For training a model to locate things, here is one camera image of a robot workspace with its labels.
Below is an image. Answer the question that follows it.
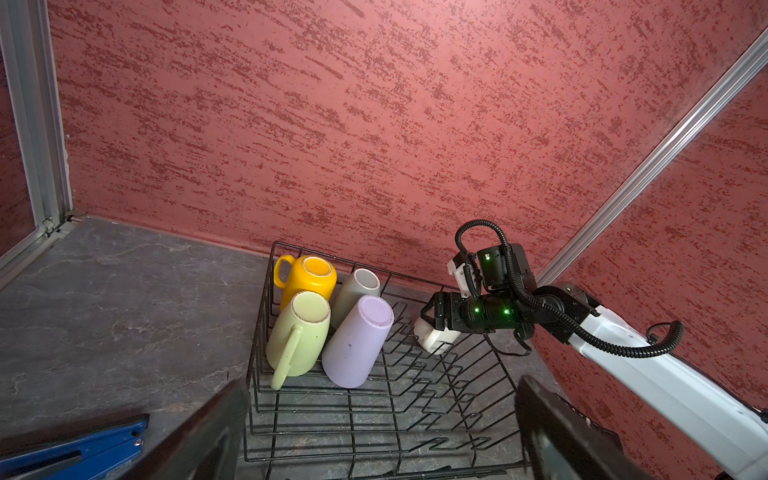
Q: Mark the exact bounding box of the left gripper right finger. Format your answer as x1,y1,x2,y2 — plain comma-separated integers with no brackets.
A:
515,375,651,479

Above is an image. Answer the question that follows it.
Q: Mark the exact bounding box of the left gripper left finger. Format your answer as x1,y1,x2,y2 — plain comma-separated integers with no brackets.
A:
122,379,250,479

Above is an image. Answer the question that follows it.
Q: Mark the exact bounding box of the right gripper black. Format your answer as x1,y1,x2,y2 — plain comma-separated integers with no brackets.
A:
420,292,535,340

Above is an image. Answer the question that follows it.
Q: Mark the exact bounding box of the red inside white mug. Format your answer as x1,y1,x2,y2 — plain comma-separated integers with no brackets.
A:
413,318,461,355

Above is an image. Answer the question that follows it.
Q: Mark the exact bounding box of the grey white mug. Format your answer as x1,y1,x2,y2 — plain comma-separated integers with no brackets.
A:
330,268,381,330

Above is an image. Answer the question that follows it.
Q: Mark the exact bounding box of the lilac plastic cup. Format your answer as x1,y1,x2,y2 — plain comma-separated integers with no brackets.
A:
321,295,394,389

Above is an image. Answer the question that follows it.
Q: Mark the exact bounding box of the yellow mug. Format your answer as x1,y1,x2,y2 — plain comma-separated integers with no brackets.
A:
273,255,338,310

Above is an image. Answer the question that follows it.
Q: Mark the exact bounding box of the pale green mug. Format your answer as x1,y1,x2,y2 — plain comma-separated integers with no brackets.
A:
266,291,331,390

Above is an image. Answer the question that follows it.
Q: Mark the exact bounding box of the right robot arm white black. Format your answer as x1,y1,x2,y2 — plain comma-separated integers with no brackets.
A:
416,219,767,479

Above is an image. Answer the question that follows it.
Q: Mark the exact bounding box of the blue black tool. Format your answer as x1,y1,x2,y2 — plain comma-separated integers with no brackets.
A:
1,413,150,479

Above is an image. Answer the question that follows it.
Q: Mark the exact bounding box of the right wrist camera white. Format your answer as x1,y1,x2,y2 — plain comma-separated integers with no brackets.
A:
447,252,482,298

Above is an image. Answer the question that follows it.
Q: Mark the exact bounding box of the black wire dish rack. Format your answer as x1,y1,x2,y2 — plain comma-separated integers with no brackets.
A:
243,241,532,479

